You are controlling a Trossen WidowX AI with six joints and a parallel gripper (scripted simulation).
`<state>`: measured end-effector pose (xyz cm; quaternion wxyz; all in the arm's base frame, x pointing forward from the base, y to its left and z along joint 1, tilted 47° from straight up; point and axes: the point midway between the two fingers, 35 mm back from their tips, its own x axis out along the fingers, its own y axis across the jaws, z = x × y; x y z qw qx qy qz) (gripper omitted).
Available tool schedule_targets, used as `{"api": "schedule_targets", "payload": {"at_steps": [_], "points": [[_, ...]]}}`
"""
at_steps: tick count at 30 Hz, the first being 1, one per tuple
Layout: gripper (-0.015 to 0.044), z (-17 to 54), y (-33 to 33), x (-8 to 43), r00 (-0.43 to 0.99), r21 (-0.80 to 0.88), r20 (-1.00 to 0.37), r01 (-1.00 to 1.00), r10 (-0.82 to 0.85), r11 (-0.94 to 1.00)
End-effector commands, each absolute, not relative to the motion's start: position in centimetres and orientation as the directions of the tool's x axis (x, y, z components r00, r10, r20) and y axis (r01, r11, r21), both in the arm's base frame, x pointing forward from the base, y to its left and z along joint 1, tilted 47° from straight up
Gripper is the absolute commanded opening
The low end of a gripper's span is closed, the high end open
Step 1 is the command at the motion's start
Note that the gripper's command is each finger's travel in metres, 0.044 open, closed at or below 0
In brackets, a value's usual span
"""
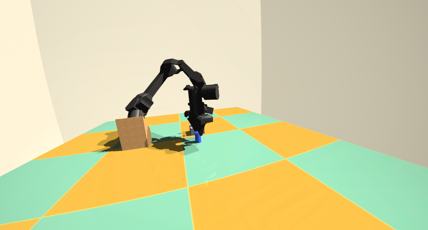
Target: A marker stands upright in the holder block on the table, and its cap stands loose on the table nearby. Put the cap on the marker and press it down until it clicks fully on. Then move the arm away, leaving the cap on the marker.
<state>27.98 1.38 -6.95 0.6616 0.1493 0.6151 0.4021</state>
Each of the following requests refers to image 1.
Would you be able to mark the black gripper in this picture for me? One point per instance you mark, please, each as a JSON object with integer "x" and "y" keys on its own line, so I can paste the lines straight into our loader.
{"x": 195, "y": 117}

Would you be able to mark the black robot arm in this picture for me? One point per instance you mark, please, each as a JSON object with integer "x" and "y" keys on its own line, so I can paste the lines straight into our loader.
{"x": 140, "y": 104}

